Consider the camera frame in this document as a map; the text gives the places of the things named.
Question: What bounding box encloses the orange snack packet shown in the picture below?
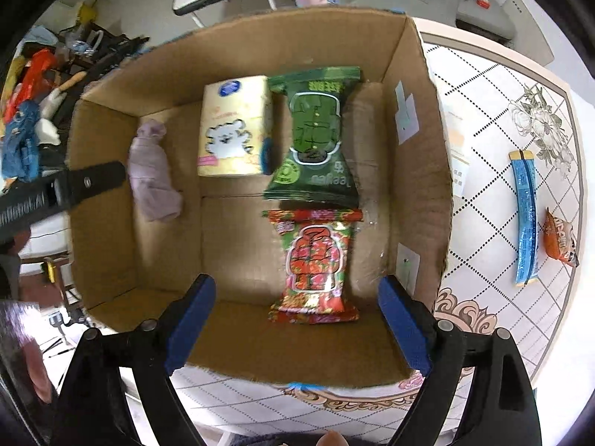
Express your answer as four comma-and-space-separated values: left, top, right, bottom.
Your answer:
543, 206, 580, 268

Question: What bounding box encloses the pale purple cloth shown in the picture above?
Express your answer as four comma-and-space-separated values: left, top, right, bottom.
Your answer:
128, 119, 183, 223

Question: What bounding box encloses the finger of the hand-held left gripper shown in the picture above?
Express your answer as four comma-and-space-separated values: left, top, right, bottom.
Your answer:
55, 161, 127, 211

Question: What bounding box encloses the white paper packet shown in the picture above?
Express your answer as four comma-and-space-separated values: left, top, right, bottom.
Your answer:
441, 101, 471, 198

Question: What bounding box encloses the yellow tissue pack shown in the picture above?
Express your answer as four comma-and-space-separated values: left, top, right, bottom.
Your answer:
197, 75, 275, 178

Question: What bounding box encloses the green snack packet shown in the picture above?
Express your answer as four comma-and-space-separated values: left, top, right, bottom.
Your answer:
263, 65, 363, 206

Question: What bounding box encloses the yellow plastic bag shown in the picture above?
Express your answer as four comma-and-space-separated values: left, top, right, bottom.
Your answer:
73, 0, 102, 25

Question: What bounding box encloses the red snack packet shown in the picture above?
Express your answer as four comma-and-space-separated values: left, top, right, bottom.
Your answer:
261, 209, 364, 325

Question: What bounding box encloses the long blue packet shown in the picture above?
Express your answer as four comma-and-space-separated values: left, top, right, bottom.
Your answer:
508, 149, 543, 286

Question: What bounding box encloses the grey chair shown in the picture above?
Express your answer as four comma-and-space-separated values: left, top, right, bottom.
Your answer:
456, 0, 527, 47

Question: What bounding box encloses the brown cardboard box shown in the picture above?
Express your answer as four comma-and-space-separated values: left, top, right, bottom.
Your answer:
65, 6, 455, 388

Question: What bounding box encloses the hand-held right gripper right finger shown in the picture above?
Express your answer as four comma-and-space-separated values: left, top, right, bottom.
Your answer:
378, 275, 542, 446

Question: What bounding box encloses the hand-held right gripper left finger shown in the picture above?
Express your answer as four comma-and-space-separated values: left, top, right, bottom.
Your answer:
49, 273, 217, 446

